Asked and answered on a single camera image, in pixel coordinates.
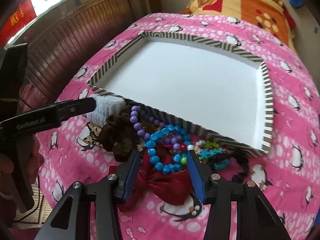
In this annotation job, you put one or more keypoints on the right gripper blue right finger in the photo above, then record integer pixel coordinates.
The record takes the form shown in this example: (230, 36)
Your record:
(200, 177)

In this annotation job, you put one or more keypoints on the pink penguin bedspread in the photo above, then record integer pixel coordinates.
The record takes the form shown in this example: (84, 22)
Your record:
(292, 164)

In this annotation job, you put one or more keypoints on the red velvet bow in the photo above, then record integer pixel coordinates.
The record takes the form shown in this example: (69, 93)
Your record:
(173, 188)

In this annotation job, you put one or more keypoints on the striped white tray box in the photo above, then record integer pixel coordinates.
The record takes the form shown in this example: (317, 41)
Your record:
(213, 89)

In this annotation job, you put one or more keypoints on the red paper window banner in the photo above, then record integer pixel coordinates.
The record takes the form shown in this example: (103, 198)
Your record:
(24, 14)

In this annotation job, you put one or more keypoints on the black scrunchie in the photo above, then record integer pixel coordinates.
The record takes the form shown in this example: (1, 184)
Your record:
(223, 159)

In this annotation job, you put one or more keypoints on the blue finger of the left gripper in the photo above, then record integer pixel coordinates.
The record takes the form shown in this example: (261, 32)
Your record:
(72, 108)

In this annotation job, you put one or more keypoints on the light blue towel headband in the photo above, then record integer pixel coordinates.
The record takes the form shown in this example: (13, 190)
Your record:
(106, 106)

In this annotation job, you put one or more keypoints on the person's left hand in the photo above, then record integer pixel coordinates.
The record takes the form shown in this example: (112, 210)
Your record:
(32, 165)

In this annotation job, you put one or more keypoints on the orange floral folded blanket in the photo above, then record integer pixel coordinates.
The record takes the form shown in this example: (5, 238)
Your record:
(270, 15)

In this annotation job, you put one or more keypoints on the brown scrunchie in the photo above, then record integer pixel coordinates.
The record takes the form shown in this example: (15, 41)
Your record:
(119, 136)

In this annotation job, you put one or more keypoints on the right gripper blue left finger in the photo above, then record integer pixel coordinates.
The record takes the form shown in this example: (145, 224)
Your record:
(127, 174)

